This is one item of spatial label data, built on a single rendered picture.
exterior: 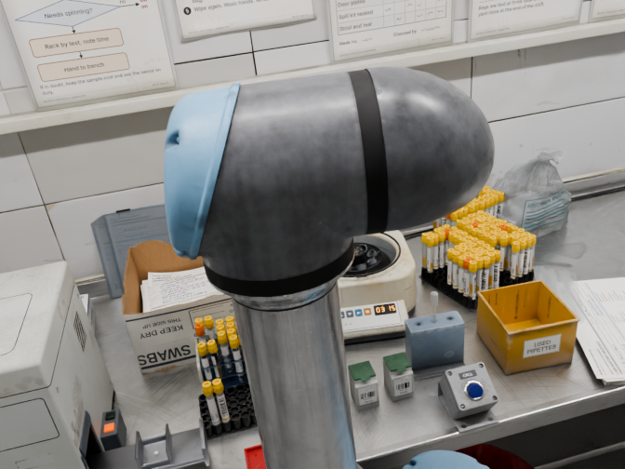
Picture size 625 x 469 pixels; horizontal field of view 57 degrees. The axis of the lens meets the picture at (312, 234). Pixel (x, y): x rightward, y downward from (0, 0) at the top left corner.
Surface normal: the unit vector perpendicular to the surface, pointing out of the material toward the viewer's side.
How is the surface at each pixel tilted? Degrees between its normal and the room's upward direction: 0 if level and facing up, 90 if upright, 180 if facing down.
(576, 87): 90
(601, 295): 1
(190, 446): 0
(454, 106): 47
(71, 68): 92
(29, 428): 90
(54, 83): 93
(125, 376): 0
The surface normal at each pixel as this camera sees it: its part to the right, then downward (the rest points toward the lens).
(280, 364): -0.15, 0.46
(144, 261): 0.28, 0.42
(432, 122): 0.36, -0.12
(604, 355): -0.11, -0.86
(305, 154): 0.01, 0.03
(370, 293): 0.07, 0.48
